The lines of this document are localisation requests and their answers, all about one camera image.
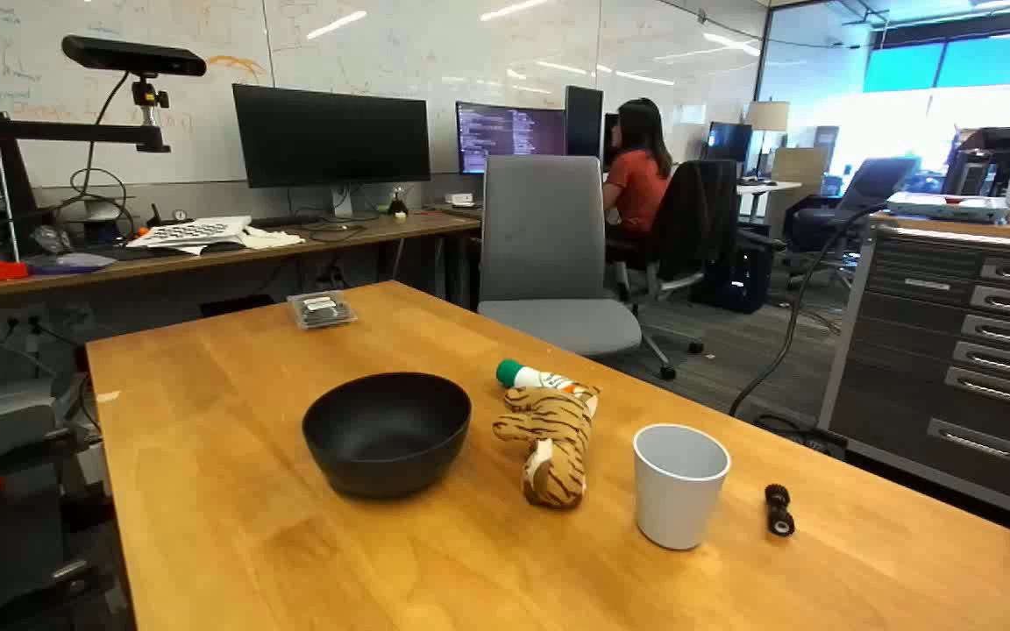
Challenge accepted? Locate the striped tiger plush toy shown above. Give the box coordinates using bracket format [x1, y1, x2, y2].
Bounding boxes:
[491, 381, 602, 516]

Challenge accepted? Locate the black bowl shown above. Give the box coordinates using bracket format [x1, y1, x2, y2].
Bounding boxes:
[299, 368, 473, 506]

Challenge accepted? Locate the green capped marker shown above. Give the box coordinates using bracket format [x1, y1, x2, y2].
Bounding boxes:
[494, 354, 590, 403]

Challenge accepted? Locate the grey office chair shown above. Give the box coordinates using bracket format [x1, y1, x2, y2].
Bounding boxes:
[473, 150, 645, 360]

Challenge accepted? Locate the monitor with purple screen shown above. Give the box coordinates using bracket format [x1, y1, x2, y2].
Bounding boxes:
[453, 99, 573, 182]

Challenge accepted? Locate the person in red shirt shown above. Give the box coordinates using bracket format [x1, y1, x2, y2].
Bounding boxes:
[602, 94, 675, 253]

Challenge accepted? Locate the black office chair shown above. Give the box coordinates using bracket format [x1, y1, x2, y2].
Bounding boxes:
[619, 157, 742, 381]

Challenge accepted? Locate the dark upright monitor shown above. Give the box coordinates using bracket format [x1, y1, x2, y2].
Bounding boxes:
[560, 84, 611, 161]

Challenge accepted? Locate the white cup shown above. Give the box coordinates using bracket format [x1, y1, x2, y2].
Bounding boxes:
[628, 420, 735, 555]

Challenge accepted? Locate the large black monitor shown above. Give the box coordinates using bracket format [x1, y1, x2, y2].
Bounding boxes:
[231, 79, 436, 227]

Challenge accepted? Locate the stack of white papers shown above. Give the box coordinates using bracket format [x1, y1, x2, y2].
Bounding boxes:
[127, 215, 307, 260]

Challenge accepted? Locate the dark blue office chair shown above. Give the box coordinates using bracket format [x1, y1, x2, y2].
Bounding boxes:
[782, 154, 922, 254]

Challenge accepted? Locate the long wooden desk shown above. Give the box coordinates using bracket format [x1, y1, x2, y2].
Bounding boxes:
[0, 205, 484, 310]

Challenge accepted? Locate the grey drawer cabinet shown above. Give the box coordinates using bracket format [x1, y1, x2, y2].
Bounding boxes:
[816, 217, 1010, 535]

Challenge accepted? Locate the black floor cable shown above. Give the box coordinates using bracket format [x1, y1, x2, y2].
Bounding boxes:
[725, 230, 868, 420]

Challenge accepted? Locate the small black double ring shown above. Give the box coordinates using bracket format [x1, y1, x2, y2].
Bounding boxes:
[761, 480, 798, 539]

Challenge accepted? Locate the black bar camera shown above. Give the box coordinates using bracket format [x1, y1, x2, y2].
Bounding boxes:
[61, 31, 209, 79]

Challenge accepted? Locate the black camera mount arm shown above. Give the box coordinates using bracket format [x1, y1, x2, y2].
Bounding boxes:
[0, 72, 174, 267]

